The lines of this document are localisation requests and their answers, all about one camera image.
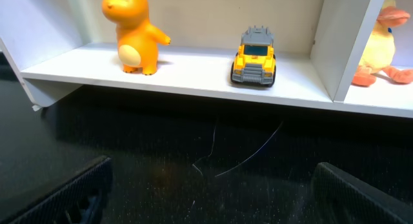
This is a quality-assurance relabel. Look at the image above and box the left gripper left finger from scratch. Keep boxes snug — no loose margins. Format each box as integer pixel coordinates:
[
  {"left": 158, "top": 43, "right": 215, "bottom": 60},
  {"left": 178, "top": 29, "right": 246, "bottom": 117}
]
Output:
[{"left": 0, "top": 156, "right": 114, "bottom": 224}]

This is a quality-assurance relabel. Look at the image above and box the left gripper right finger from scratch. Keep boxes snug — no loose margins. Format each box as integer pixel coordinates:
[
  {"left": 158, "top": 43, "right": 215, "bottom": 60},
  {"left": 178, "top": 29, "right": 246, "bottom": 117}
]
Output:
[{"left": 310, "top": 161, "right": 413, "bottom": 224}]

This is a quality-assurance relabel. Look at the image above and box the grey and yellow toy truck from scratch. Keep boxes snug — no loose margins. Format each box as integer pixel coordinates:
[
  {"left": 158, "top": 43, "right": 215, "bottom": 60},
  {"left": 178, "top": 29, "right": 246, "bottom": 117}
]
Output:
[{"left": 230, "top": 25, "right": 277, "bottom": 88}]

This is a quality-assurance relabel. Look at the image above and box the orange rubber toy figure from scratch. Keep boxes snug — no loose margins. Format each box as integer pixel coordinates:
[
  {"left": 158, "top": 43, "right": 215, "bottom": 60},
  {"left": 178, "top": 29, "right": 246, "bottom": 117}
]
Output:
[{"left": 101, "top": 0, "right": 172, "bottom": 76}]

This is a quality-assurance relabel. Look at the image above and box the yellow plush duck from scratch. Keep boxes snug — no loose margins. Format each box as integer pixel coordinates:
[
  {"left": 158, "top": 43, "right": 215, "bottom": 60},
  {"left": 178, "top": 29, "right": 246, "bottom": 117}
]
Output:
[{"left": 350, "top": 0, "right": 413, "bottom": 88}]

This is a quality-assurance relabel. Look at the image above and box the white shelf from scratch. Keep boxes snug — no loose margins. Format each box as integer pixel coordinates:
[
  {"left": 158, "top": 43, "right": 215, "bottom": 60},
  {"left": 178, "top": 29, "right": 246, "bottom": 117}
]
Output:
[{"left": 0, "top": 0, "right": 413, "bottom": 119}]

